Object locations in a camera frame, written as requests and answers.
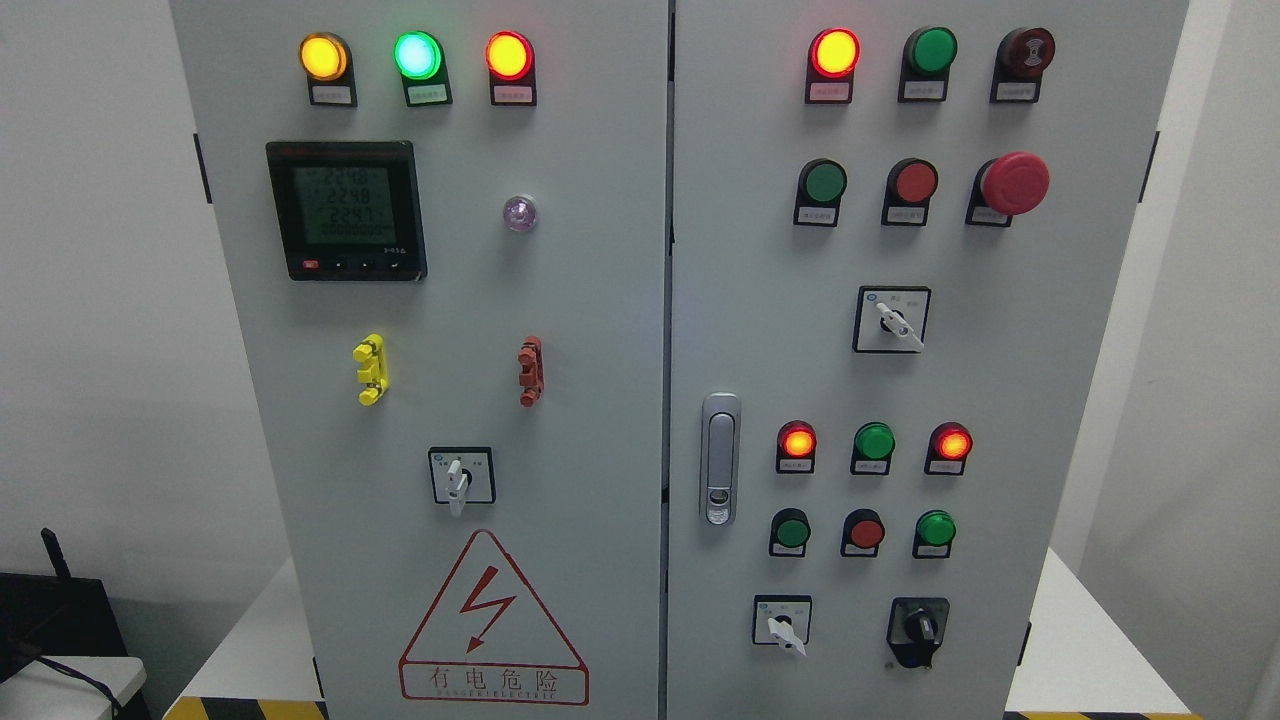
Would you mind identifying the white rotary switch door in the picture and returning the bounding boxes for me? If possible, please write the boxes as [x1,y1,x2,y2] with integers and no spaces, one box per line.
[428,446,497,518]

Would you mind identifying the lit green indicator light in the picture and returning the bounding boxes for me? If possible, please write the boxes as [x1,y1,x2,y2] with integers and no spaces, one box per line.
[393,29,453,108]

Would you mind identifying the yellow indicator light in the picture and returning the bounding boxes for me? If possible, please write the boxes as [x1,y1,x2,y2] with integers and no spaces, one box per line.
[298,32,358,108]

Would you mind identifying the grey electrical control cabinet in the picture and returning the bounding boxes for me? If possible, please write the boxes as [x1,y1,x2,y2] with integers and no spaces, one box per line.
[170,1,1188,719]

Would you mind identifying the red terminal connector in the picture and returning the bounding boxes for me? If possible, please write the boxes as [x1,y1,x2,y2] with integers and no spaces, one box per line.
[517,336,545,407]

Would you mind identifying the lit red indicator lower left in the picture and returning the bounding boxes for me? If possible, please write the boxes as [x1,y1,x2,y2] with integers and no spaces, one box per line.
[774,420,817,474]

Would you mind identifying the lit red indicator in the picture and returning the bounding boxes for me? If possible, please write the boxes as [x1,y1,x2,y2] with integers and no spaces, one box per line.
[924,421,974,477]
[774,420,817,474]

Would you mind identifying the clear white indicator lamp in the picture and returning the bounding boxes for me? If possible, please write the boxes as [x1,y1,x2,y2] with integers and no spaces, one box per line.
[502,193,538,233]

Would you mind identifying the green push button lower left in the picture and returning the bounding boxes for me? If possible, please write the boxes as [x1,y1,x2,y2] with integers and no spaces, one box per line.
[768,509,812,557]

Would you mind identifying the green push button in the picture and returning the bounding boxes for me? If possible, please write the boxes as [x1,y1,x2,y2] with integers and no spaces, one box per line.
[794,158,849,227]
[911,509,957,560]
[768,509,812,557]

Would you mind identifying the green indicator lower middle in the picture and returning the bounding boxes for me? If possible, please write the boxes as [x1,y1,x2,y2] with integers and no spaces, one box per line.
[850,421,896,477]

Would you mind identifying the green push button upper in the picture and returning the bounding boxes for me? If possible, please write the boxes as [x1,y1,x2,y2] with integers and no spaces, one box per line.
[794,158,849,227]

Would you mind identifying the yellow terminal connector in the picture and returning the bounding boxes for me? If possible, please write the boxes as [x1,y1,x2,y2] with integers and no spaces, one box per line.
[352,333,389,407]

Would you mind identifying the red push button lower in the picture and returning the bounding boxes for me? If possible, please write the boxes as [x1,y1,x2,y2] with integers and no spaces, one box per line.
[840,509,886,559]

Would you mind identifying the red push button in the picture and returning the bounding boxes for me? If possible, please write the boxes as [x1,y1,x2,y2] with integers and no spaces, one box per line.
[840,509,886,559]
[881,158,940,227]

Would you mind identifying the red electric danger warning sticker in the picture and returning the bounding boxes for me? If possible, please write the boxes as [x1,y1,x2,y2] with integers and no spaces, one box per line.
[398,529,590,707]

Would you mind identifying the lit red indicator lower right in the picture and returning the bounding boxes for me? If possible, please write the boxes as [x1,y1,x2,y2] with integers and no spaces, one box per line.
[924,421,974,477]

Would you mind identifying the red push button upper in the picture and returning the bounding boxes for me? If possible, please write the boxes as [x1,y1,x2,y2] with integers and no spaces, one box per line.
[881,158,940,227]

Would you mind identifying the black digital power meter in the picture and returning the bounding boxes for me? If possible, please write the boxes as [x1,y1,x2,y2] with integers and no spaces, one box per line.
[265,140,428,282]

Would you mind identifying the red indicator light left door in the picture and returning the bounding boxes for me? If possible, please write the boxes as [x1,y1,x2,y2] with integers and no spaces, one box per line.
[485,29,538,108]

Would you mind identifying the red indicator light door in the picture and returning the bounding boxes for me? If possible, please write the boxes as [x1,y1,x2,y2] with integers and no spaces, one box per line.
[805,27,861,105]
[485,29,538,108]

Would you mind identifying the green push button lower right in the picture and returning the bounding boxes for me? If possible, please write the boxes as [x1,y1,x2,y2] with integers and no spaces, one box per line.
[911,509,957,560]

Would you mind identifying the red indicator light right door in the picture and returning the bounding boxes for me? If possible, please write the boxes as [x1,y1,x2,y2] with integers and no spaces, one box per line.
[805,27,861,105]

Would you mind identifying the red emergency stop button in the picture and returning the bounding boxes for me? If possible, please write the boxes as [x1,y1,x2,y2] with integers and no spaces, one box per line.
[965,151,1051,228]

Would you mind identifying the green indicator light top right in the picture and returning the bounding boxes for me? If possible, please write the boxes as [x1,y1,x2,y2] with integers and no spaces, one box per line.
[897,26,957,102]

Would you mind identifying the dark red buzzer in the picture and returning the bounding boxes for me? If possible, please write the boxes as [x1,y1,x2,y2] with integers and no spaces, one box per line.
[989,27,1056,104]

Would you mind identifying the black device with antenna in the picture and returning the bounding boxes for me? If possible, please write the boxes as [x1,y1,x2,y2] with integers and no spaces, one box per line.
[1,528,131,682]

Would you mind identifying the white box lower left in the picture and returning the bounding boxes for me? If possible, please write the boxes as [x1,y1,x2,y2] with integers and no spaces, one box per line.
[1,656,147,719]

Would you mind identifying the silver door lock handle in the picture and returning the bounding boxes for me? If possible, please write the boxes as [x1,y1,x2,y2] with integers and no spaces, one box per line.
[699,392,741,527]

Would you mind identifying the white rotary switch upper right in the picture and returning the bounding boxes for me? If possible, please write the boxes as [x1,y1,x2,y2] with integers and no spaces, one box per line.
[852,286,932,354]

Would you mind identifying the white rotary switch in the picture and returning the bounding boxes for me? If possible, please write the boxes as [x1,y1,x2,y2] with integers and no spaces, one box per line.
[852,286,932,354]
[751,594,813,657]

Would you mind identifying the white rotary switch lower right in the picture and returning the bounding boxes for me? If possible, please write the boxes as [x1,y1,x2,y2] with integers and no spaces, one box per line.
[751,594,813,657]

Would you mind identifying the black selector knob switch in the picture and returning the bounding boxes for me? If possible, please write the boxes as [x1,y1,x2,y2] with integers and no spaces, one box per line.
[886,597,950,669]

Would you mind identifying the black cable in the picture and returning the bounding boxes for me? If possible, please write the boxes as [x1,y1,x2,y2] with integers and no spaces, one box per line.
[0,641,125,719]

